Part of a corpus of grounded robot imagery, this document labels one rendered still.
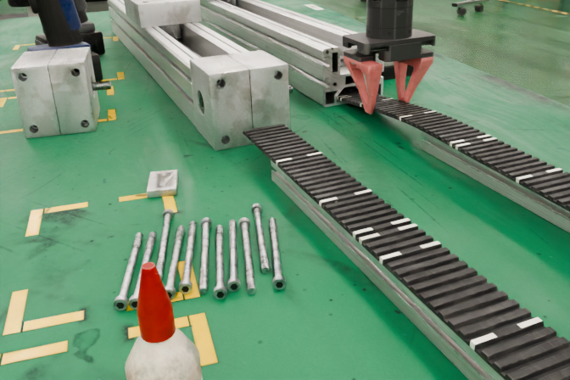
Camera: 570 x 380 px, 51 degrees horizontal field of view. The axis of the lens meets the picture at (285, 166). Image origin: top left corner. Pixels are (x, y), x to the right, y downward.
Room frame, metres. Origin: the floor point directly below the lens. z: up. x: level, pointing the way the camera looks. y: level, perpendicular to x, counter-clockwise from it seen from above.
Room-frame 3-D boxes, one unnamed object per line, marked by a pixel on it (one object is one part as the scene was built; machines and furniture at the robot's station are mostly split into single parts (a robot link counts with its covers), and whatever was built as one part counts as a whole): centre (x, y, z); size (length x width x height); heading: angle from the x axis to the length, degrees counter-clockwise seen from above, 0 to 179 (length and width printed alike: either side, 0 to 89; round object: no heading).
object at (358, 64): (0.75, -0.13, 0.84); 0.07 x 0.07 x 0.09; 22
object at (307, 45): (1.21, 0.04, 0.82); 0.80 x 0.10 x 0.09; 22
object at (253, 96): (0.74, 0.04, 0.83); 0.12 x 0.09 x 0.10; 112
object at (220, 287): (0.42, 0.06, 0.78); 0.11 x 0.01 x 0.01; 5
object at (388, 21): (0.75, -0.14, 0.91); 0.10 x 0.07 x 0.07; 112
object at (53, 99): (0.80, 0.30, 0.83); 0.11 x 0.10 x 0.10; 102
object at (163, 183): (0.58, 0.13, 0.78); 0.05 x 0.03 x 0.01; 7
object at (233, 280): (0.43, 0.05, 0.78); 0.11 x 0.01 x 0.01; 4
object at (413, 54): (0.76, -0.15, 0.84); 0.07 x 0.07 x 0.09; 22
